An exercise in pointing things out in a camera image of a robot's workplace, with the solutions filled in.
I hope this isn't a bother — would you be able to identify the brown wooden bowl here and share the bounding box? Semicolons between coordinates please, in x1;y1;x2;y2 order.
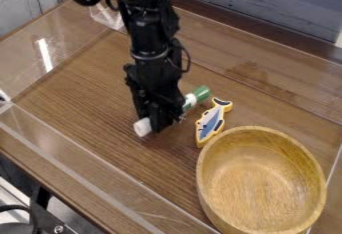
196;126;327;234

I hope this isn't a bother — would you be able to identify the clear acrylic front wall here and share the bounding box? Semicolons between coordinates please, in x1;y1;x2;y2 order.
0;102;219;234

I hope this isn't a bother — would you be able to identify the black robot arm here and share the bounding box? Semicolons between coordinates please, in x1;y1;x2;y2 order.
73;0;188;133

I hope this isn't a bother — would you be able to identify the yellow blue fish toy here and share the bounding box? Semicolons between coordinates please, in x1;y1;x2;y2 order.
194;97;232;148

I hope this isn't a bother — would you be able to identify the green white marker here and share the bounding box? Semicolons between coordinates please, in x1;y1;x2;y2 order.
133;85;211;137

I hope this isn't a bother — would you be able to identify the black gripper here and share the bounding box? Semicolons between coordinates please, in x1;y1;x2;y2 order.
122;49;184;133

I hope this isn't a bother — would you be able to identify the black cable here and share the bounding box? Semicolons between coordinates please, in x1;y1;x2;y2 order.
0;205;48;234

